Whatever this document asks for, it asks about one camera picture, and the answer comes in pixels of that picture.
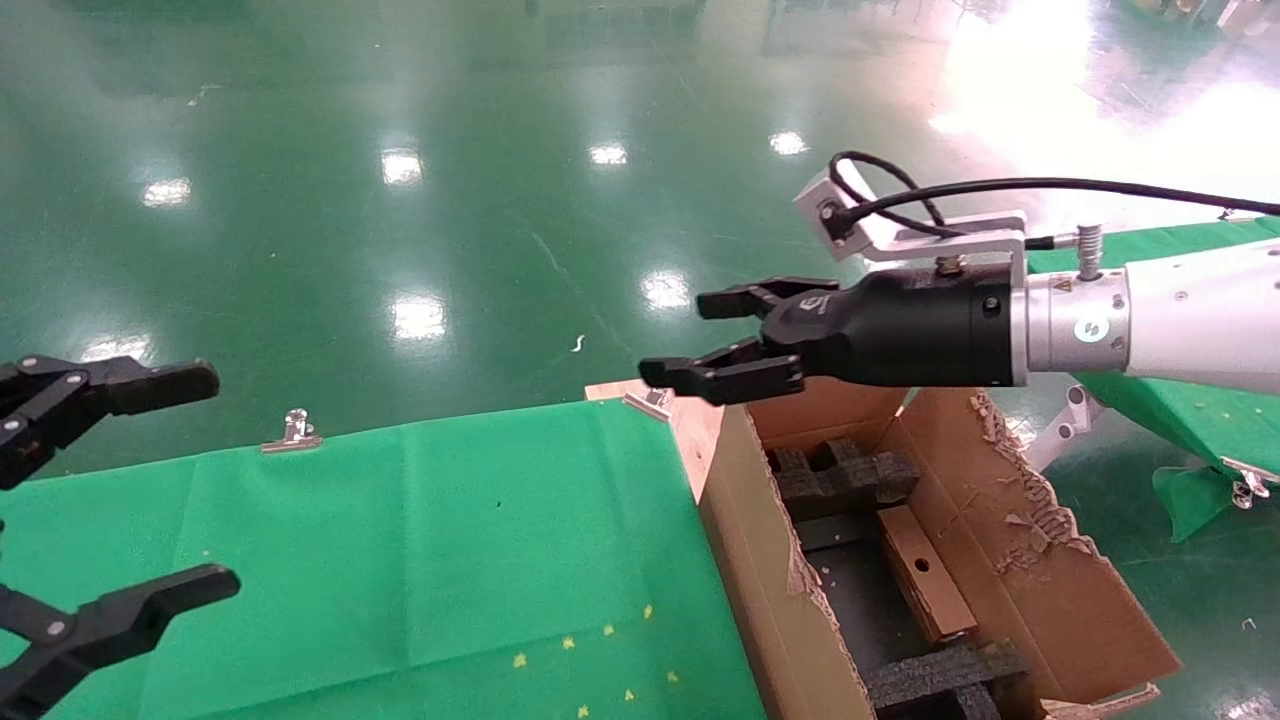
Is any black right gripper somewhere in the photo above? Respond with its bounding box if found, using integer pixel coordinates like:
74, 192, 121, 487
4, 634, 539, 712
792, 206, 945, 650
638, 262, 1029, 407

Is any silver table leg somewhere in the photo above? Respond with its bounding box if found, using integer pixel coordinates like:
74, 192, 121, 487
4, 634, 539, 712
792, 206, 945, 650
1022, 385, 1106, 473

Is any large open cardboard carton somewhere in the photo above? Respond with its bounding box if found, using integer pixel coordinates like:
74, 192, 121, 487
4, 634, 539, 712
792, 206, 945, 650
668, 385, 1183, 720

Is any black camera cable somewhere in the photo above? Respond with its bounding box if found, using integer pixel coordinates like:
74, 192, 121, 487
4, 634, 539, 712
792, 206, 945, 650
825, 150, 1280, 251

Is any small brown cardboard box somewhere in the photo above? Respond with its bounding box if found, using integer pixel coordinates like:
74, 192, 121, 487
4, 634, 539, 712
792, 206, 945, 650
878, 505, 979, 646

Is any black foam insert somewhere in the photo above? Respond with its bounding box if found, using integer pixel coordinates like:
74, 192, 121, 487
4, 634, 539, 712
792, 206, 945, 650
862, 640, 1031, 720
768, 438, 923, 521

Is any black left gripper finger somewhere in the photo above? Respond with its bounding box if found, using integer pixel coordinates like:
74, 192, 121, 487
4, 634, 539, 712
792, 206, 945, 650
0, 564, 243, 720
0, 357, 223, 491

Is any green work table cloth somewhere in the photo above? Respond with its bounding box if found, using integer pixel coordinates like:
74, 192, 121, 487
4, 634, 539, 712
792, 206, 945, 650
0, 398, 766, 720

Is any silver camera mount bracket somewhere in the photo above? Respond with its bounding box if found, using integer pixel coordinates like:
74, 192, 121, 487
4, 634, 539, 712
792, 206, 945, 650
855, 210, 1031, 276

